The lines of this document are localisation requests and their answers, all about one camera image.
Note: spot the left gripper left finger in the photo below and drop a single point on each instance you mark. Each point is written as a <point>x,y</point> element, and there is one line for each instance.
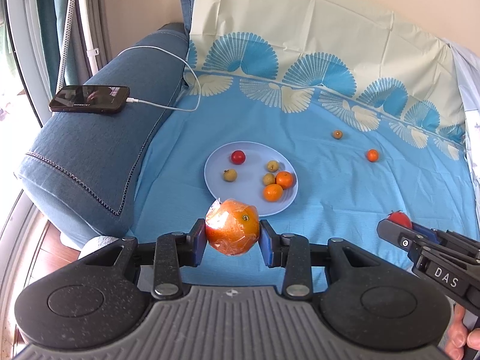
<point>172,252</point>

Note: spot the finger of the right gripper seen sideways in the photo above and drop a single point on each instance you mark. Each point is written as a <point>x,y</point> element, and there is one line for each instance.
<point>399,237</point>

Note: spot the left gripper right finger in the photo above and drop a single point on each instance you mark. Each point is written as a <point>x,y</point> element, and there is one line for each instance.
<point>292,253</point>

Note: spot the red cherry tomato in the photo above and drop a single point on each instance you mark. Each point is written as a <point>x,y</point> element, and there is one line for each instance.
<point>400,218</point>
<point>238,157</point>

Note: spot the orange fruit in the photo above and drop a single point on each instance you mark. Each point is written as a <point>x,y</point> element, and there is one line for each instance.
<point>232,227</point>

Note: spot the small orange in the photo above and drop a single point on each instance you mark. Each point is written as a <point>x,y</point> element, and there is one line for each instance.
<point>372,155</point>
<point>272,192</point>
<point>285,179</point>

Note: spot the brown longan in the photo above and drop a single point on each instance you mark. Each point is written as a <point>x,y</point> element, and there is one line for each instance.
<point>337,134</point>

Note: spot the person's right hand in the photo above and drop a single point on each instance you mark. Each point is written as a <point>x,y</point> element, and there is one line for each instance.
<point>459,336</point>

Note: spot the small orange on plate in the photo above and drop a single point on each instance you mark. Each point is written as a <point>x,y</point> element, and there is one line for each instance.
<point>272,192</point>

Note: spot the longan on plate right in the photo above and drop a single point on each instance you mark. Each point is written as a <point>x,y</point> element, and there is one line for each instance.
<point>269,179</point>

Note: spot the longan on plate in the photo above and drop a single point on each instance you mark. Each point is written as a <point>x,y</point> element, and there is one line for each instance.
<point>272,166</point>
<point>230,175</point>
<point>269,179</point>

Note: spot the light blue plate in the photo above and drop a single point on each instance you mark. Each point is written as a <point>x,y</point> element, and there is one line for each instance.
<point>248,187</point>

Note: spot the longan on plate top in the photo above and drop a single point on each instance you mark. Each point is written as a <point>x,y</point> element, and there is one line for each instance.
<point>272,166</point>

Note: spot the longan on plate left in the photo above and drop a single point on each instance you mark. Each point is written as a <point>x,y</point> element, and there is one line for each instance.
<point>230,175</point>

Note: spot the blue sofa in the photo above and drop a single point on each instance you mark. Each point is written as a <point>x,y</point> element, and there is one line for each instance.
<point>82,169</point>

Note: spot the blue patterned sheet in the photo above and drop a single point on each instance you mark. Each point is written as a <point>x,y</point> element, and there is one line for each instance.
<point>287,73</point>

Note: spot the black smartphone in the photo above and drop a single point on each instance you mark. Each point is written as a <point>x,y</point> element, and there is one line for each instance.
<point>98,99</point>

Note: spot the white window frame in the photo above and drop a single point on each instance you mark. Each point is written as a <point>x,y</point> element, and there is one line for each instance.
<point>25,34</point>

